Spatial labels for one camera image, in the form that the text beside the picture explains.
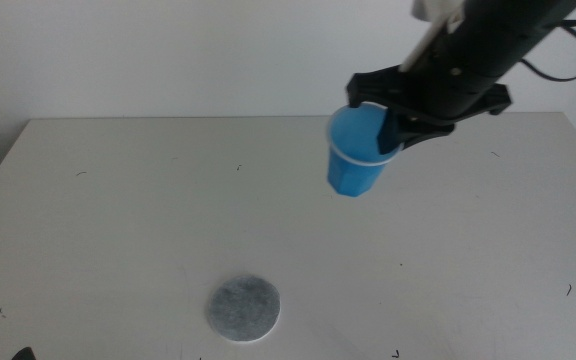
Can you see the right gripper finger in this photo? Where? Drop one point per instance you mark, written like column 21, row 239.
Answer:
column 420, row 130
column 389, row 135

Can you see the blue plastic cup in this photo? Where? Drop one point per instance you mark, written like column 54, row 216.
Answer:
column 353, row 175

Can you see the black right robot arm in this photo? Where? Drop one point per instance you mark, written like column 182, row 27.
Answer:
column 513, row 20

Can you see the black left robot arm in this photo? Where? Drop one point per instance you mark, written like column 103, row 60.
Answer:
column 24, row 354

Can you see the grey round cup mat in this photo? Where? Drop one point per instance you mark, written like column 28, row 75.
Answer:
column 243, row 308

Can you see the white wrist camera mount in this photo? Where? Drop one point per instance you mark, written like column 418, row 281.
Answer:
column 423, row 9

